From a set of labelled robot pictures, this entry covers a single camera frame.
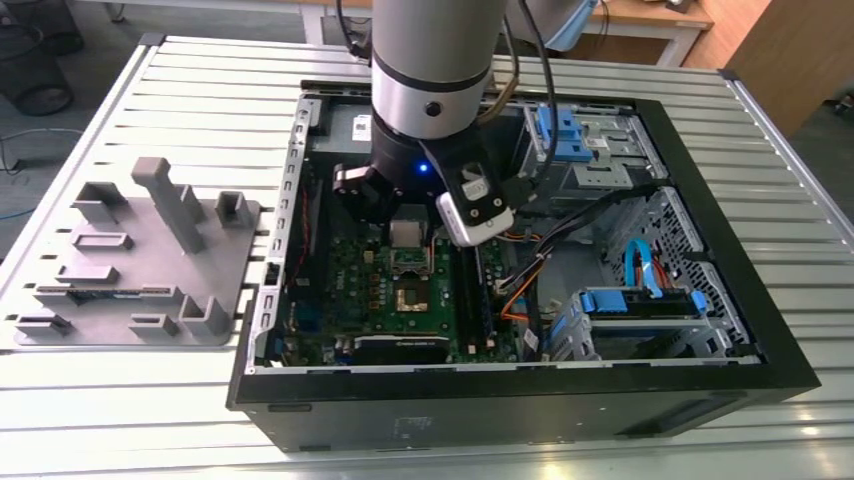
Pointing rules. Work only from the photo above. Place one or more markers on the green motherboard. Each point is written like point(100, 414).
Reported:
point(374, 325)

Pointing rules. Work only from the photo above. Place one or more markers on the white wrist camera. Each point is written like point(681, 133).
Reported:
point(481, 225)

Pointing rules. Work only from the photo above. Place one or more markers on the grey power supply unit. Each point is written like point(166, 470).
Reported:
point(341, 135)

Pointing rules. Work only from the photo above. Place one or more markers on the blue plastic disk carrier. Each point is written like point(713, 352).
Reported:
point(576, 150)

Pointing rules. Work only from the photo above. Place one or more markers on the black PC case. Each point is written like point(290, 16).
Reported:
point(534, 400)

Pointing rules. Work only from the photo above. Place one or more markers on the grey parts rack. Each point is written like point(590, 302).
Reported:
point(147, 270)

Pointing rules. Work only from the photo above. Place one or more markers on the metal locking lever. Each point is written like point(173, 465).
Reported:
point(434, 255)

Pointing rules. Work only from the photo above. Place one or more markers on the metal disk bay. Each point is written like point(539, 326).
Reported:
point(654, 325)

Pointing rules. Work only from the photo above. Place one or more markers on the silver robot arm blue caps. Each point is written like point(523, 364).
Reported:
point(434, 75)

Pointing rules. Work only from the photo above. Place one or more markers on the metal drive cage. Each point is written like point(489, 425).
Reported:
point(594, 175)

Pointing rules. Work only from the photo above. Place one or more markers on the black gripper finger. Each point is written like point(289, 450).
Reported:
point(354, 182)

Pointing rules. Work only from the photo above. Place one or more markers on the black chair caster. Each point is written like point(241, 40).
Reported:
point(844, 102)

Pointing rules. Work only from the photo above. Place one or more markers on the CPU socket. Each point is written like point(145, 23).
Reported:
point(414, 299)

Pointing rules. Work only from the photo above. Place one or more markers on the black graphics card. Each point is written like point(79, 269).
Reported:
point(401, 350)

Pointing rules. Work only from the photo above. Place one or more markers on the silver CPU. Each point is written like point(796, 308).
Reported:
point(409, 234)

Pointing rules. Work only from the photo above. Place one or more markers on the wooden desk white frame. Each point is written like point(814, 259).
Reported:
point(668, 17)

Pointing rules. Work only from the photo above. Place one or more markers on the wooden cabinet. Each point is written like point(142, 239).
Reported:
point(794, 50)

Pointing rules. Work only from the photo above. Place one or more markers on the hard disk in blue carrier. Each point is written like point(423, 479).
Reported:
point(604, 302)

